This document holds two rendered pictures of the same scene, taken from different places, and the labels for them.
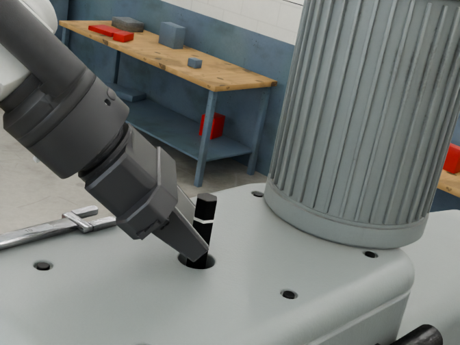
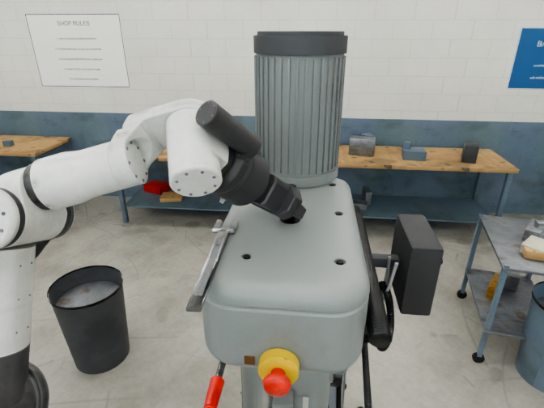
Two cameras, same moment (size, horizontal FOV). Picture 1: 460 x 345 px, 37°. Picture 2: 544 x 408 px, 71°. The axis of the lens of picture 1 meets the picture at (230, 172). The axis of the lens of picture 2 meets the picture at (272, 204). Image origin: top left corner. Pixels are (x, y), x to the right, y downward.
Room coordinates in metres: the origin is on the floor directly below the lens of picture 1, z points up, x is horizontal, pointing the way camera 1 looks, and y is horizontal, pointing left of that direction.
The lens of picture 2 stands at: (0.10, 0.41, 2.22)
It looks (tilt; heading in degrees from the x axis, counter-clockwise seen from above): 25 degrees down; 325
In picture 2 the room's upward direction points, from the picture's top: straight up
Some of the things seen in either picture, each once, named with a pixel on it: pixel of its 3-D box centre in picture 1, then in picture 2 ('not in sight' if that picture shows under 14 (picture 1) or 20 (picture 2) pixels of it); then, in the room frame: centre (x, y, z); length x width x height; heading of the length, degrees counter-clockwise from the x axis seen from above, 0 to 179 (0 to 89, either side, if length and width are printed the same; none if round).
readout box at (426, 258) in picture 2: not in sight; (414, 262); (0.62, -0.43, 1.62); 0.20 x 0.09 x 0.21; 139
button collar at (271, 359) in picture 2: not in sight; (278, 367); (0.43, 0.17, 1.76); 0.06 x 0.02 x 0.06; 49
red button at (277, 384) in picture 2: not in sight; (277, 380); (0.42, 0.18, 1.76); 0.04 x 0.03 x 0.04; 49
